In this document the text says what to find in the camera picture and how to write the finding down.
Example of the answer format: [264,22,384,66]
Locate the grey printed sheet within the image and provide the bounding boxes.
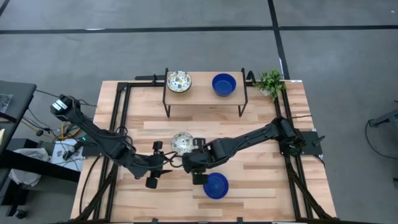
[0,93,14,114]

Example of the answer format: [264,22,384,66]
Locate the blue-violet plastic bowl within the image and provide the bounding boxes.
[211,73,237,97]

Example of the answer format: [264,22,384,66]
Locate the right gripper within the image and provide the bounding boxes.
[182,138,215,186]

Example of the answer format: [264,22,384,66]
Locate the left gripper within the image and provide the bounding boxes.
[133,140,174,190]

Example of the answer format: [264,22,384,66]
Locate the white plastic bag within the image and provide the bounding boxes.
[8,147,51,187]

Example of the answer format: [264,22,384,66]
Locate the black caster wheel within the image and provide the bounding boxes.
[12,208,28,220]

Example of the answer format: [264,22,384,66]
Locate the black beam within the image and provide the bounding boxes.
[0,148,81,184]

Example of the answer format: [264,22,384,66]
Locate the black aluminium table frame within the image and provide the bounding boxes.
[70,70,338,224]

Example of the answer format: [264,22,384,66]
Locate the white box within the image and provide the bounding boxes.
[50,139,84,172]

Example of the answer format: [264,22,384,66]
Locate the green plant white pot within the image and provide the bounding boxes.
[253,68,287,102]

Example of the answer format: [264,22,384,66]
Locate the black side desk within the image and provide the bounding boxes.
[0,80,37,147]

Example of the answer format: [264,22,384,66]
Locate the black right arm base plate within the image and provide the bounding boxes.
[277,130,325,157]

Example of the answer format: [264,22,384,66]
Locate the wooden shelf black metal legs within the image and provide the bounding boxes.
[162,67,249,119]

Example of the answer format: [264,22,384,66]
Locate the grey metal stand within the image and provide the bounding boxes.
[368,100,398,129]

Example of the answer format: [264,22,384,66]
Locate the blue plate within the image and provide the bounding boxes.
[203,172,230,200]

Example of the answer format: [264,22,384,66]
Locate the yellow bowl with speckled inside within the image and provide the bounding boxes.
[166,70,193,94]
[170,131,195,156]

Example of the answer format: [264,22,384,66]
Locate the yellow cable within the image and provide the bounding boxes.
[21,119,82,141]

